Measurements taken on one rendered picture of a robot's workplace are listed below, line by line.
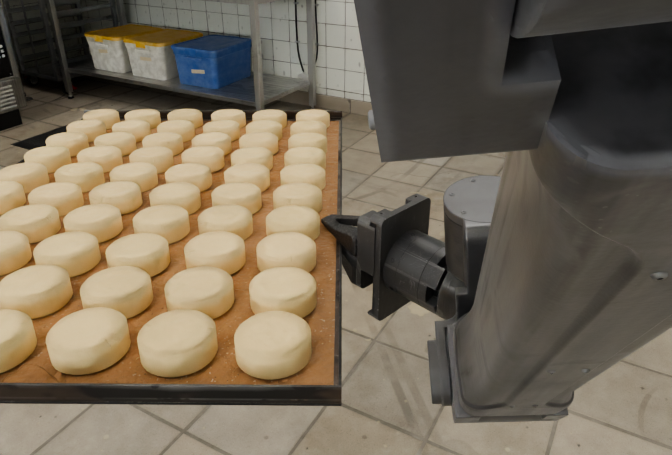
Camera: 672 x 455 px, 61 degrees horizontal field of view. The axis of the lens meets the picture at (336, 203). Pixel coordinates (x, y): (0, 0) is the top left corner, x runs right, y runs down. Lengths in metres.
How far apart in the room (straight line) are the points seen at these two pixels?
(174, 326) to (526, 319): 0.27
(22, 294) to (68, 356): 0.09
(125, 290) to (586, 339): 0.34
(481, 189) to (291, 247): 0.16
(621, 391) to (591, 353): 1.81
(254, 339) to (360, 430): 1.35
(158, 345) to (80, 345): 0.05
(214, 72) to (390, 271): 3.49
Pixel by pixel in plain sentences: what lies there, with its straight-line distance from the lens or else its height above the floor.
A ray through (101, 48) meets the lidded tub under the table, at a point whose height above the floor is 0.39.
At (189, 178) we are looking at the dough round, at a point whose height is 1.04.
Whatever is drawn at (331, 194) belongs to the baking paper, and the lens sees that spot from 0.62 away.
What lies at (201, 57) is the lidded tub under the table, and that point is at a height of 0.44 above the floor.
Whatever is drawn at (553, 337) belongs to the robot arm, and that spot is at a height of 1.18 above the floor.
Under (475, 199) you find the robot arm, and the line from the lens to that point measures 0.40.
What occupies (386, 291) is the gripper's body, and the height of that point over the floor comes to 1.00.
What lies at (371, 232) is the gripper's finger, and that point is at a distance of 0.47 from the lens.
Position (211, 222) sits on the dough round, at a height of 1.04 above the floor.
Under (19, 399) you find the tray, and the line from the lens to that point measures 0.41.
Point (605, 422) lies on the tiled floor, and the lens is 1.90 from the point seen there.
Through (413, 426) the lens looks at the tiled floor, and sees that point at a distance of 1.74.
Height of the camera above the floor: 1.29
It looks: 27 degrees down
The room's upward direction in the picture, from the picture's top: straight up
